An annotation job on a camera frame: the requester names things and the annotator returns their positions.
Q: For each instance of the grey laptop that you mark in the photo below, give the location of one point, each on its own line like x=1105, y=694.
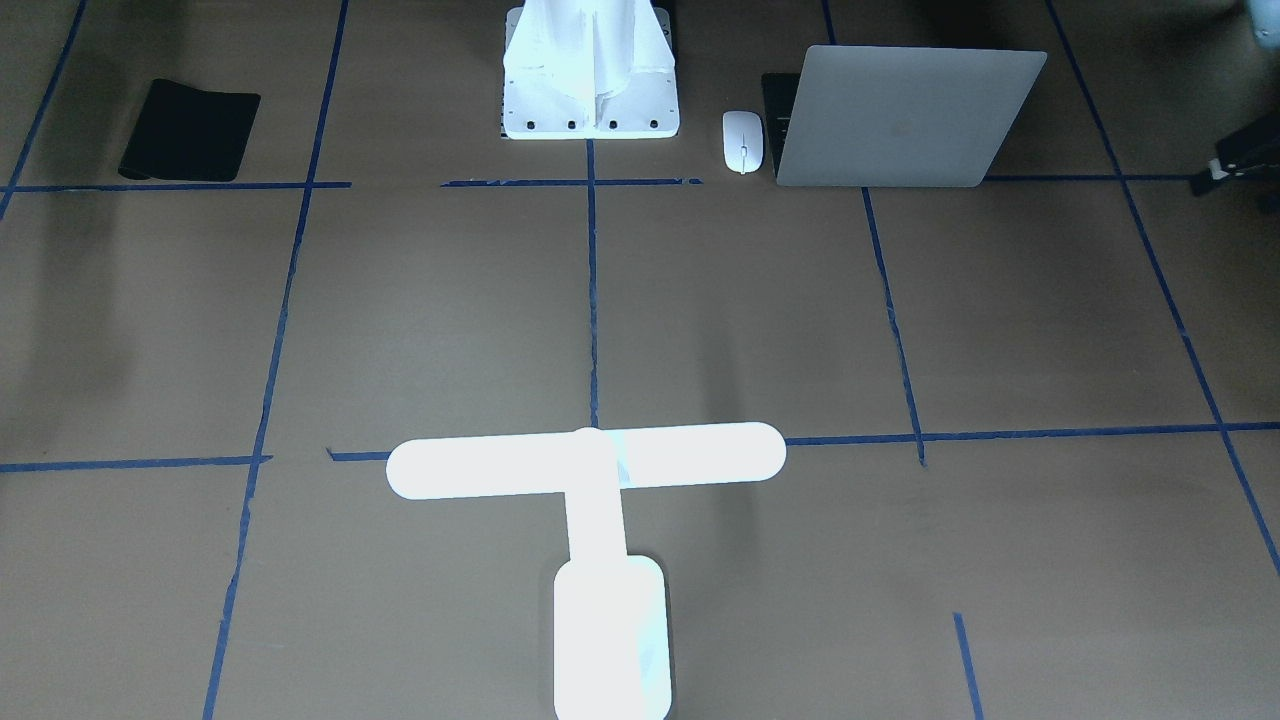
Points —
x=898, y=117

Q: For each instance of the black mouse pad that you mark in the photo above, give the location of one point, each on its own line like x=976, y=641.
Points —
x=187, y=134

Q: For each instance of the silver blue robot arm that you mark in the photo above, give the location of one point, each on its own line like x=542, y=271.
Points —
x=1250, y=152

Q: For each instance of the white computer mouse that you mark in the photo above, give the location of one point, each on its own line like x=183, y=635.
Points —
x=743, y=141

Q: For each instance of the white desk lamp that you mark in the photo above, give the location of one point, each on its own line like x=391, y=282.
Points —
x=610, y=645

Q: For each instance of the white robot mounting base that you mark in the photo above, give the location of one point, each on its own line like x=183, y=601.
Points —
x=580, y=70

